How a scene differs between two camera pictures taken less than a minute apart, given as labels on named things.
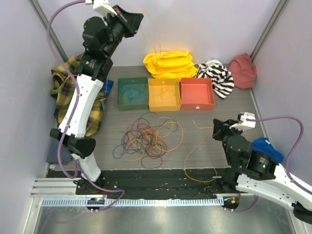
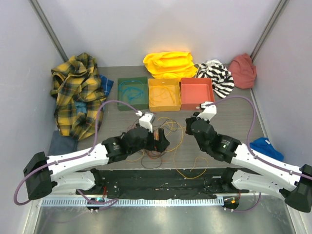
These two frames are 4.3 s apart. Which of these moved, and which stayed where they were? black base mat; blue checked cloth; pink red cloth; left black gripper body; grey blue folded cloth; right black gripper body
Moved: right black gripper body; left black gripper body
Stayed: black base mat; grey blue folded cloth; blue checked cloth; pink red cloth
